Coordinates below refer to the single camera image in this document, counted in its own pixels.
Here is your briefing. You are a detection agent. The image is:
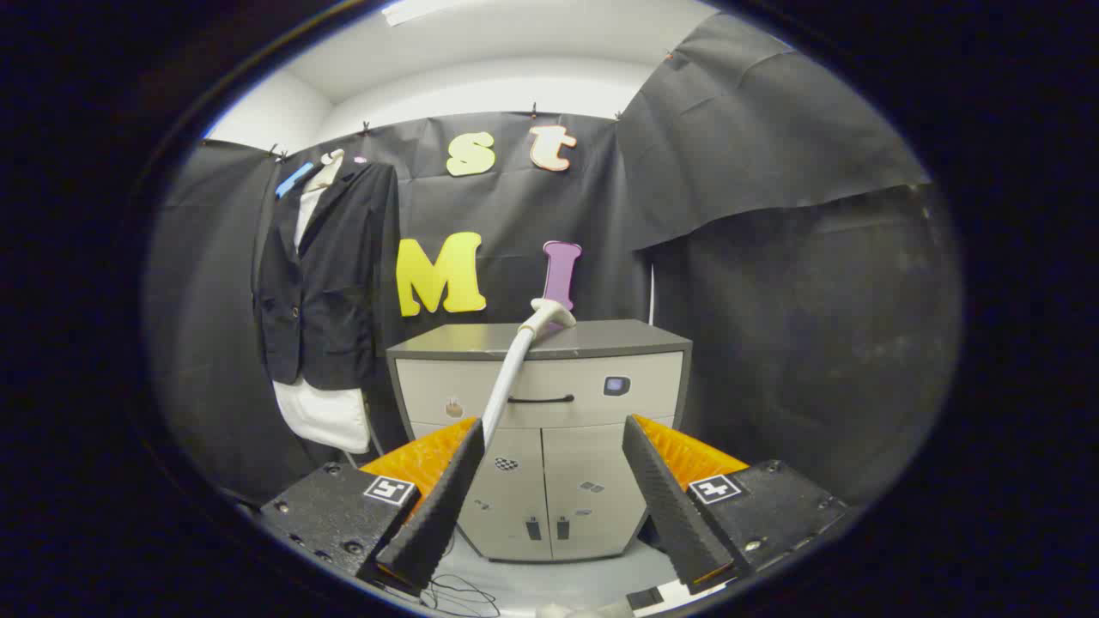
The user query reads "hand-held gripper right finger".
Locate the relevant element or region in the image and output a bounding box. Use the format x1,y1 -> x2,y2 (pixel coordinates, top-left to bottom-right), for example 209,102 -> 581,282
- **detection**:
622,414 -> 851,595

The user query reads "grey cabinet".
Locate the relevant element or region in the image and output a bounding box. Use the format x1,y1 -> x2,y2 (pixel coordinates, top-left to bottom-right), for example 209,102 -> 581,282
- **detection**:
386,319 -> 693,563

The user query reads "white shirt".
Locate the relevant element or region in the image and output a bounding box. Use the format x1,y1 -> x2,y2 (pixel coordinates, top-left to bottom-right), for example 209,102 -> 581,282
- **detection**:
273,163 -> 372,454

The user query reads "black suit jacket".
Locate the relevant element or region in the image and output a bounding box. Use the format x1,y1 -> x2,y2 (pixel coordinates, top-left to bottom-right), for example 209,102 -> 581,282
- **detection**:
252,161 -> 400,391

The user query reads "white garment steamer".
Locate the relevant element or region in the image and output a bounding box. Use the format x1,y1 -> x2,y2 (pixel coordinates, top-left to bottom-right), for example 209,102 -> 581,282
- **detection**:
481,297 -> 578,447

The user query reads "black backdrop cloth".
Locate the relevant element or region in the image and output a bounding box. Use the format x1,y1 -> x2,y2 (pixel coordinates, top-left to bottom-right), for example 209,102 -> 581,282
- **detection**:
146,13 -> 962,507

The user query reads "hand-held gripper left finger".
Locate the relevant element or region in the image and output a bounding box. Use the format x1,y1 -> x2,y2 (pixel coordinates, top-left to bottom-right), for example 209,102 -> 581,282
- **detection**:
258,416 -> 487,597

